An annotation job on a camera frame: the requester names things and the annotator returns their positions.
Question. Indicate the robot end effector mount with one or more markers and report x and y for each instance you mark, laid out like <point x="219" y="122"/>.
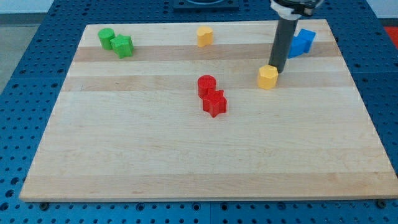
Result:
<point x="295" y="9"/>

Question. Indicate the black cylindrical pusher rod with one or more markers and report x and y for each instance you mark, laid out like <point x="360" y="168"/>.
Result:
<point x="282" y="41"/>

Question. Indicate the yellow hexagon block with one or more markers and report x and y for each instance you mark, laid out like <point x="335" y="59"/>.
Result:
<point x="267" y="77"/>

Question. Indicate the yellow heart block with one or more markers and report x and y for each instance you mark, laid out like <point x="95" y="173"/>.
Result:
<point x="204" y="36"/>

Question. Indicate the blue angular block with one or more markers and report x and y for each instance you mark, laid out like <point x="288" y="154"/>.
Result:
<point x="297" y="47"/>

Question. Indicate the blue cube block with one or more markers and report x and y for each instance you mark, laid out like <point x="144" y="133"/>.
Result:
<point x="308" y="37"/>

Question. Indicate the red cylinder block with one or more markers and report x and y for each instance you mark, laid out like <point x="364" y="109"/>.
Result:
<point x="204" y="84"/>

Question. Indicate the red star block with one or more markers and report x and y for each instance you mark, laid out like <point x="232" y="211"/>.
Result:
<point x="214" y="102"/>

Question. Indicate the wooden board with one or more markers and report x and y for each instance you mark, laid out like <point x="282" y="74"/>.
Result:
<point x="134" y="129"/>

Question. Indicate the green star block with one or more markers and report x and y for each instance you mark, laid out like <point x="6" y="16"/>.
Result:
<point x="122" y="45"/>

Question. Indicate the green cylinder block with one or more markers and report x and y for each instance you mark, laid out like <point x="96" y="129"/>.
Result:
<point x="105" y="36"/>

